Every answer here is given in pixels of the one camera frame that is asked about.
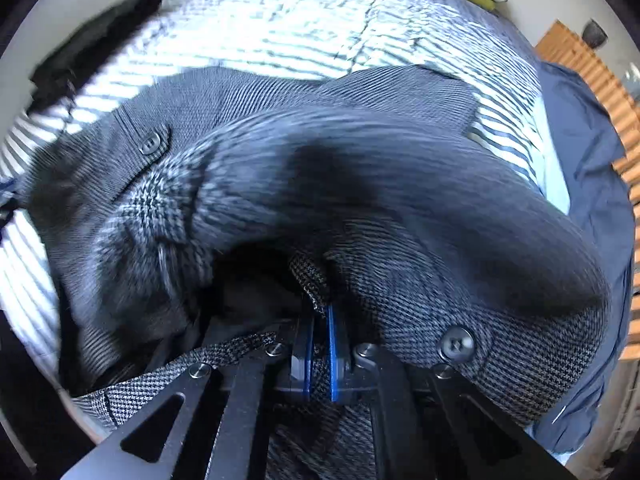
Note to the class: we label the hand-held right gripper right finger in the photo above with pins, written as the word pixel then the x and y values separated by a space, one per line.
pixel 336 360

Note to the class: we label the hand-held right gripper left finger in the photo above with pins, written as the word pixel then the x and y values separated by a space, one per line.
pixel 303 360

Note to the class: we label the grey houndstooth pants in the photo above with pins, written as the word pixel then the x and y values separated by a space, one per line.
pixel 350 210

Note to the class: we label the light blue cloth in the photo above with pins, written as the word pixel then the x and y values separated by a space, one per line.
pixel 550 170

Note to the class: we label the navy blue cloth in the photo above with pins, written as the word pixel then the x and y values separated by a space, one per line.
pixel 585 160

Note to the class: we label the blue white striped bed sheet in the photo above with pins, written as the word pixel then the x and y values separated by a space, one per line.
pixel 275 25

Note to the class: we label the dark cloth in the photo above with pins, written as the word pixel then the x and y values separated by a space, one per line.
pixel 95 45

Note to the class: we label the dark round pot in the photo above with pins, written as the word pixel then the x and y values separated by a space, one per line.
pixel 595 33

